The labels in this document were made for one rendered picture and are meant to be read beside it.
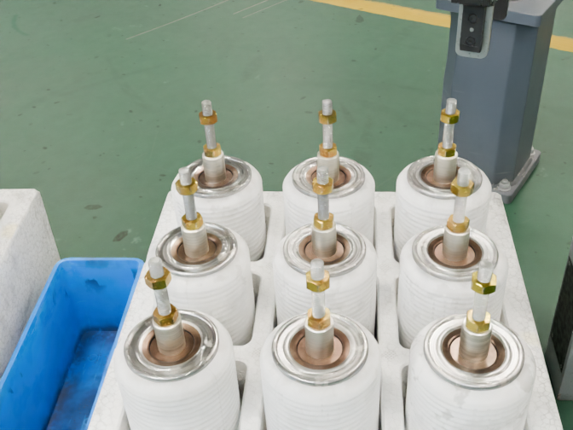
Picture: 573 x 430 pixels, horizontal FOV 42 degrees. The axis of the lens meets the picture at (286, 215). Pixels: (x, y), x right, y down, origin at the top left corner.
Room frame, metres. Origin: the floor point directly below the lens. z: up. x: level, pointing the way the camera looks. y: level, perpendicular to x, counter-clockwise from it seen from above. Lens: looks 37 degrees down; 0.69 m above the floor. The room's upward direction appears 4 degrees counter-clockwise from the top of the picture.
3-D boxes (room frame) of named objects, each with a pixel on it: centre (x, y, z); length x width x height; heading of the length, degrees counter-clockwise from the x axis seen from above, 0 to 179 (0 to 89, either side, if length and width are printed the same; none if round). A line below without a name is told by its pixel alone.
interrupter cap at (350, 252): (0.52, -0.03, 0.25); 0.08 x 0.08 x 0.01
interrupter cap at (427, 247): (0.50, -0.15, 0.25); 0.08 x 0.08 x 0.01
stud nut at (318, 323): (0.40, -0.02, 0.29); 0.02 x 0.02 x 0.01; 88
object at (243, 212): (0.65, 0.07, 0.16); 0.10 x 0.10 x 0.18
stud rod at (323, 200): (0.52, -0.03, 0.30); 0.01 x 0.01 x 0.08
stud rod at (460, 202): (0.50, -0.15, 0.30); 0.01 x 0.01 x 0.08
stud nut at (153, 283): (0.41, 0.10, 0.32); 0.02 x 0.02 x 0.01; 42
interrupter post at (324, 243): (0.52, -0.03, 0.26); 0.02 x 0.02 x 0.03
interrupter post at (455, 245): (0.50, -0.15, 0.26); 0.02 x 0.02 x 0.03
